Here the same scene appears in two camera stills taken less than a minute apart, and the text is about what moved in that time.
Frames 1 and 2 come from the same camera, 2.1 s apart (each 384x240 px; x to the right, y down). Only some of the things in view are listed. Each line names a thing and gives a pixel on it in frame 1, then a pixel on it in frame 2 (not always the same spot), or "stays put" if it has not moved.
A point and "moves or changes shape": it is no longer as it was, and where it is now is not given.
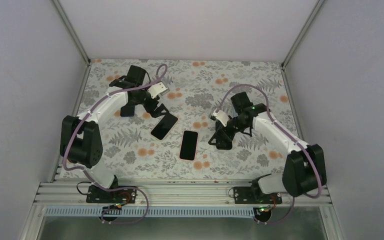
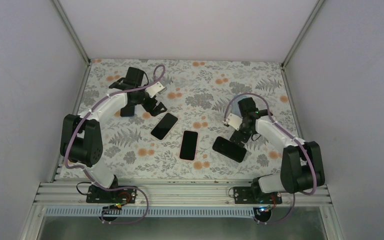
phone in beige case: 164,126 stays put
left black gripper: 156,113 stays put
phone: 223,142 moves or changes shape
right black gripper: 219,132 -> 244,138
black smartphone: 127,110 stays put
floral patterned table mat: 196,89 stays put
